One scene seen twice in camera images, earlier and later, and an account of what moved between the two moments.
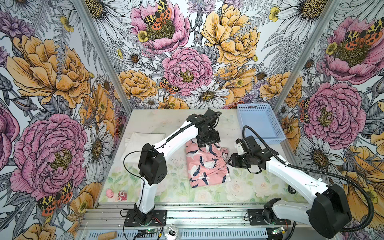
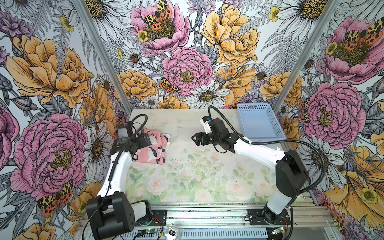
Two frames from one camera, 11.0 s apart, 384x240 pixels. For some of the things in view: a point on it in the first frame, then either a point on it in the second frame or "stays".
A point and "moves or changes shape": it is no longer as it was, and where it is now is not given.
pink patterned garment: x=207 y=166 moves or changes shape
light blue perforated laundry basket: x=262 y=119 stays
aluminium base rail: x=191 y=216 stays
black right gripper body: x=242 y=161 to x=210 y=138
